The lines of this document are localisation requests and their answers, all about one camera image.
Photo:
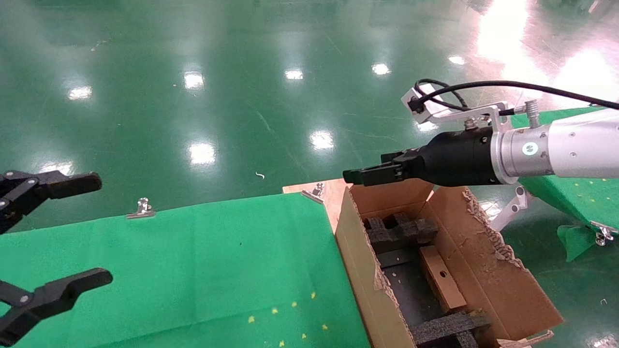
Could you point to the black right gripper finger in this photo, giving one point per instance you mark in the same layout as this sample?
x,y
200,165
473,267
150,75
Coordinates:
x,y
387,165
372,176

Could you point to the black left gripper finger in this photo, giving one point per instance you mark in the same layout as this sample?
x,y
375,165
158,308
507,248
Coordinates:
x,y
63,292
63,184

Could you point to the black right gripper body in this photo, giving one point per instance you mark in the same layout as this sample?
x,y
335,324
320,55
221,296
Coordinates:
x,y
454,157

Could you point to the small brown cardboard box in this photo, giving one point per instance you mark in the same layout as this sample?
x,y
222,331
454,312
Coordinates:
x,y
442,280

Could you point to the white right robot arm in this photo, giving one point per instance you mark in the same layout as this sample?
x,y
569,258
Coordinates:
x,y
580,150

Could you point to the large open brown carton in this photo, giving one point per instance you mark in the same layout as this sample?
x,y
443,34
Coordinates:
x,y
488,270

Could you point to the dark carton bottom liner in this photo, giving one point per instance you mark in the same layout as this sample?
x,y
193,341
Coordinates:
x,y
408,295

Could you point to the silver metal binder clip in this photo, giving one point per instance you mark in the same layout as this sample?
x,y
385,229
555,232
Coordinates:
x,y
314,194
602,234
142,210

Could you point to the white metal table leg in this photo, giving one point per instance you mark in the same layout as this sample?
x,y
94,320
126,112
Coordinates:
x,y
512,209

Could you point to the large bright green table cloth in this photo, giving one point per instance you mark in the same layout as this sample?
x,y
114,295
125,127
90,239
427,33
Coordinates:
x,y
145,270

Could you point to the green cloth with hanging corner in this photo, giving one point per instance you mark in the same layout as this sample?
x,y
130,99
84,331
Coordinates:
x,y
570,198

